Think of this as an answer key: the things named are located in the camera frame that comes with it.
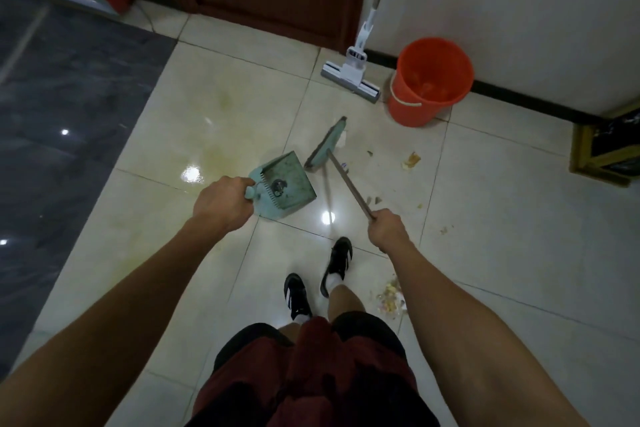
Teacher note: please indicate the person's left hand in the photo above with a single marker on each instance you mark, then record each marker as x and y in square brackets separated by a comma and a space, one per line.
[222, 204]

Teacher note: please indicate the person's right hand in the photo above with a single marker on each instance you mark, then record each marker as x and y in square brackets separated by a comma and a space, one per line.
[387, 231]

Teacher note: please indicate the person's right fingers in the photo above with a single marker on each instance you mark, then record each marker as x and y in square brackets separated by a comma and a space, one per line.
[376, 221]

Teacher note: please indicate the person's left fingers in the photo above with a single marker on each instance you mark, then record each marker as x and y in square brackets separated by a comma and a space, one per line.
[243, 184]

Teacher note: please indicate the teal plastic dustpan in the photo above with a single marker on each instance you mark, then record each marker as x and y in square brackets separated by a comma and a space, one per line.
[282, 184]

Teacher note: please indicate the person's left forearm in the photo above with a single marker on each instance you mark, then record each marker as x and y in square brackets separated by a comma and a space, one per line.
[115, 321]

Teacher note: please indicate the person's right forearm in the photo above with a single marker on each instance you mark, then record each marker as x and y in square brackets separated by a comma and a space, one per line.
[470, 336]

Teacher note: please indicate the person's right black shoe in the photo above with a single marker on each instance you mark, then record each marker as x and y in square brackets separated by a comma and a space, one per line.
[337, 261]

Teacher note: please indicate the person's black shoe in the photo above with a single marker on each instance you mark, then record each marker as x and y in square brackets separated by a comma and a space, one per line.
[297, 297]
[337, 261]

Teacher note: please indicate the yellow food scrap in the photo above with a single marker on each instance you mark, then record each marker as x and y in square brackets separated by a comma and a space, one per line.
[412, 160]

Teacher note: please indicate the pile of food scraps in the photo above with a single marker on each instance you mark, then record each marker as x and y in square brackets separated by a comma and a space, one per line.
[391, 296]

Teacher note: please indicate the person's left black shoe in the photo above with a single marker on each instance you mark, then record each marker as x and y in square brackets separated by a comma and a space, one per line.
[297, 297]

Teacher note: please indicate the orange plastic bucket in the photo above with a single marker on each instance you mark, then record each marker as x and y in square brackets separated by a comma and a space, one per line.
[430, 81]

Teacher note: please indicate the white flat mop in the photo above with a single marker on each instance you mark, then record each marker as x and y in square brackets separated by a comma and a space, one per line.
[357, 69]

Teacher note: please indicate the dark red shorts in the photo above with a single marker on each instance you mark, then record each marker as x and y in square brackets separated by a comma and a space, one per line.
[312, 376]

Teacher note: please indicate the black trash bag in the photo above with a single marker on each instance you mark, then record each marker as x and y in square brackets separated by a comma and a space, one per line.
[620, 139]

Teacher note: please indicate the yellow wooden frame bin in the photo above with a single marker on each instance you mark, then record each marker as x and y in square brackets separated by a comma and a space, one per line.
[600, 151]

